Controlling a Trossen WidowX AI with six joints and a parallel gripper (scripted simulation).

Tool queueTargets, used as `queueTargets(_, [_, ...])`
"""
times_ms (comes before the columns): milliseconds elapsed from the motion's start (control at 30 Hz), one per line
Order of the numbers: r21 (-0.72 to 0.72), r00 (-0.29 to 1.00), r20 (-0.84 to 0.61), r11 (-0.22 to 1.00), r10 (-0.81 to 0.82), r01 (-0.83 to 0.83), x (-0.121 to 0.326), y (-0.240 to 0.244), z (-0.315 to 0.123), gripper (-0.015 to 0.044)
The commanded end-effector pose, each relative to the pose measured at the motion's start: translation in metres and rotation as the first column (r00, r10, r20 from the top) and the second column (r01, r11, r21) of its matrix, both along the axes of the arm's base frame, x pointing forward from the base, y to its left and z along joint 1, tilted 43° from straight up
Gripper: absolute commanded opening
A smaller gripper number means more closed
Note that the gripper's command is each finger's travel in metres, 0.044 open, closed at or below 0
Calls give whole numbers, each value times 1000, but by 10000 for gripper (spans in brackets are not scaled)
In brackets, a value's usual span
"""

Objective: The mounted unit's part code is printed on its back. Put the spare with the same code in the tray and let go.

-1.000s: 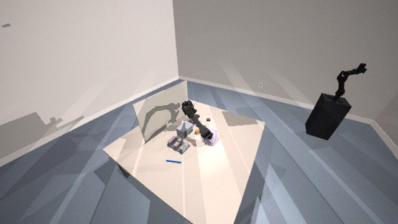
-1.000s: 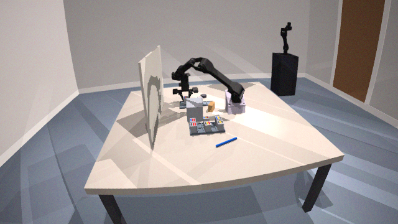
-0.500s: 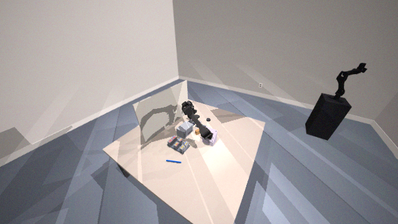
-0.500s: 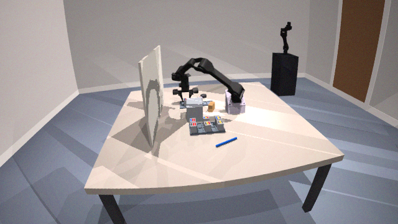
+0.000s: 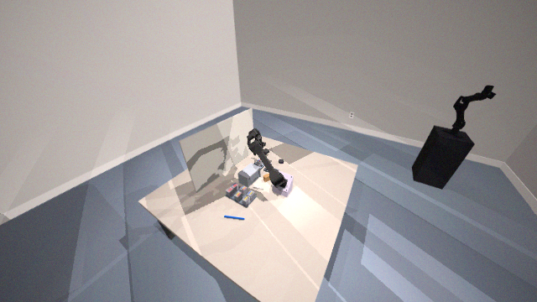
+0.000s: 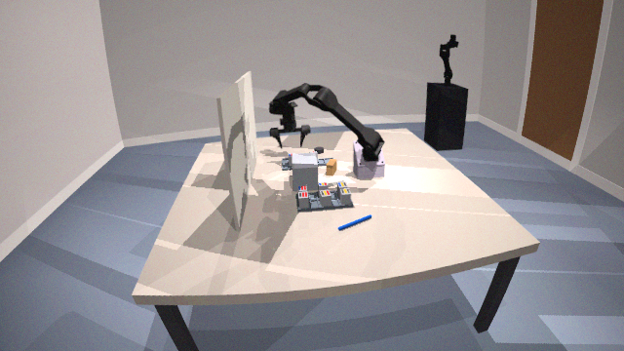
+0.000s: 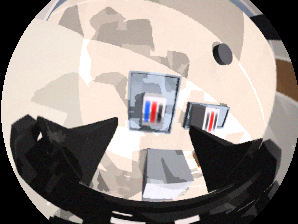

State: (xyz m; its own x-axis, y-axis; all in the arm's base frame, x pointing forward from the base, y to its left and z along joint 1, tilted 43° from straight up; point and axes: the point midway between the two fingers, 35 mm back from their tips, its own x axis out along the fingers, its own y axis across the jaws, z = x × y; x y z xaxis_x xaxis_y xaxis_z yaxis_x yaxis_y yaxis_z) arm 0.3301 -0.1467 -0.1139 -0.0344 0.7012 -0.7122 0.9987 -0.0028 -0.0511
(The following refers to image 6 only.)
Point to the blue rod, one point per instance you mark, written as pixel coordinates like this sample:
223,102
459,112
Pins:
354,222

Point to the tan cardboard box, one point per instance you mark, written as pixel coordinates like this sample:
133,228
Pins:
331,167

